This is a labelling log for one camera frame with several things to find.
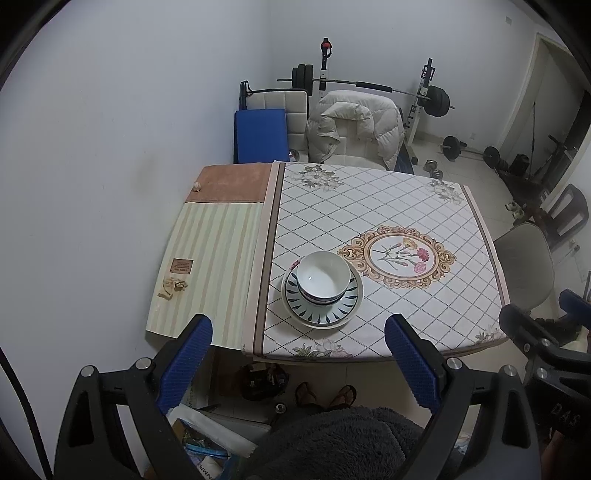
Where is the white plate with pink roses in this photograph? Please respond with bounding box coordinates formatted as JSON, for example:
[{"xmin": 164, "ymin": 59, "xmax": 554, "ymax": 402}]
[{"xmin": 281, "ymin": 271, "xmax": 365, "ymax": 331}]

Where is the white bowl with dark rim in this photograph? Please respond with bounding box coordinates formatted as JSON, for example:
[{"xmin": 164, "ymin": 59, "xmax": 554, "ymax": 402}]
[{"xmin": 297, "ymin": 286, "xmax": 346, "ymax": 305}]

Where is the blue striped white plate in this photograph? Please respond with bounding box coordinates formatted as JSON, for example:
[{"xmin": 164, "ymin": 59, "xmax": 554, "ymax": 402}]
[{"xmin": 284, "ymin": 266, "xmax": 362, "ymax": 324}]

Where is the white bowl with red flowers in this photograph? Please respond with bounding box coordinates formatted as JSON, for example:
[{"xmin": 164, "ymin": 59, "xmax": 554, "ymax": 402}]
[{"xmin": 295, "ymin": 251, "xmax": 351, "ymax": 297}]

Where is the right sandal foot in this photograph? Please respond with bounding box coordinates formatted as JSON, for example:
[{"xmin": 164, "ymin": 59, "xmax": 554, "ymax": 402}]
[{"xmin": 331, "ymin": 385, "xmax": 358, "ymax": 407}]

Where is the sandal foot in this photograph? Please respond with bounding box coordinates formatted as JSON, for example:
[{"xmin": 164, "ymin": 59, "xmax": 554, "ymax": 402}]
[
  {"xmin": 331, "ymin": 385, "xmax": 358, "ymax": 407},
  {"xmin": 294, "ymin": 382, "xmax": 318, "ymax": 408}
]

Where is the striped beige and brown cloth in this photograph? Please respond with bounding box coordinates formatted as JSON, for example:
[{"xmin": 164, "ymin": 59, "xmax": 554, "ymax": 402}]
[{"xmin": 146, "ymin": 163, "xmax": 279, "ymax": 350}]

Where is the person's dark fleece torso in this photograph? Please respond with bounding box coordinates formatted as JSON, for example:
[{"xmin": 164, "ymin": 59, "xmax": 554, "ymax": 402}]
[{"xmin": 236, "ymin": 407, "xmax": 423, "ymax": 479}]

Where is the grey side chair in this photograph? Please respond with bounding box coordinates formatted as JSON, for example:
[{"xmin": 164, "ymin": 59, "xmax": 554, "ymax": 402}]
[{"xmin": 494, "ymin": 223, "xmax": 555, "ymax": 311}]

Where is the floral grid tablecloth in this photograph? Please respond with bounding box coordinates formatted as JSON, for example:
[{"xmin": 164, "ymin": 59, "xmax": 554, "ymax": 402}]
[{"xmin": 242, "ymin": 163, "xmax": 509, "ymax": 362}]

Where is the left sandal foot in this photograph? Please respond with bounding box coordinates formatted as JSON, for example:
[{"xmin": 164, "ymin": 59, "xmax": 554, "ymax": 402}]
[{"xmin": 294, "ymin": 382, "xmax": 318, "ymax": 408}]

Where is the black exercise machine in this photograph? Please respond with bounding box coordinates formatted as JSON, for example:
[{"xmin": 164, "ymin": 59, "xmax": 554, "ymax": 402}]
[{"xmin": 498, "ymin": 133, "xmax": 590, "ymax": 250}]

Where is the small dumbbell on floor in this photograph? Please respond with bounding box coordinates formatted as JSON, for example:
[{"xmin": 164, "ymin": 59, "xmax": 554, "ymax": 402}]
[{"xmin": 423, "ymin": 159, "xmax": 443, "ymax": 180}]

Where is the barbell on floor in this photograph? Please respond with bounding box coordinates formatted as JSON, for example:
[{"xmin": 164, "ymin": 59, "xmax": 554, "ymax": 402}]
[{"xmin": 441, "ymin": 136, "xmax": 501, "ymax": 169}]

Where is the blue folded mat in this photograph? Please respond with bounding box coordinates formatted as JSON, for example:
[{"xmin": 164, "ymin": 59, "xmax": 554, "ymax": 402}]
[{"xmin": 235, "ymin": 109, "xmax": 288, "ymax": 164}]

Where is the white puffer jacket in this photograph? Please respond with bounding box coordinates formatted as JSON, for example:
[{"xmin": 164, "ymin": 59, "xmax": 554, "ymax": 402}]
[{"xmin": 307, "ymin": 90, "xmax": 405, "ymax": 171}]

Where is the barbell on rack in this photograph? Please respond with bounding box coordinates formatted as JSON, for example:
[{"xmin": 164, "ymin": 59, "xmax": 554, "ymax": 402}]
[{"xmin": 277, "ymin": 58, "xmax": 454, "ymax": 118}]

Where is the beige padded chair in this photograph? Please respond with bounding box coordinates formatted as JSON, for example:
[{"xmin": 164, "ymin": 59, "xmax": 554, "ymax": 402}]
[{"xmin": 235, "ymin": 81, "xmax": 308, "ymax": 164}]

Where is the white weight rack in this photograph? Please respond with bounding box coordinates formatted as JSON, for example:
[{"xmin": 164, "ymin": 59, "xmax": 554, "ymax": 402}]
[{"xmin": 404, "ymin": 57, "xmax": 436, "ymax": 147}]

